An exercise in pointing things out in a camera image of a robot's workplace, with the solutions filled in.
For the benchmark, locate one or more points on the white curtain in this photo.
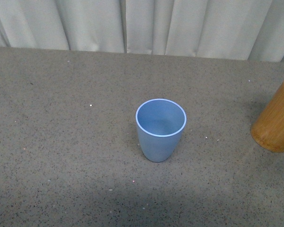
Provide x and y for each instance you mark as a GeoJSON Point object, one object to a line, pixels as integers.
{"type": "Point", "coordinates": [227, 29]}

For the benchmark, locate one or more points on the blue plastic cup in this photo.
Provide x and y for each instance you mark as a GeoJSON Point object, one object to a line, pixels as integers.
{"type": "Point", "coordinates": [160, 124]}

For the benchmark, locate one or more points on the bamboo chopstick holder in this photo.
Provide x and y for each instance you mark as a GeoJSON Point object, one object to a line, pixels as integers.
{"type": "Point", "coordinates": [268, 130]}

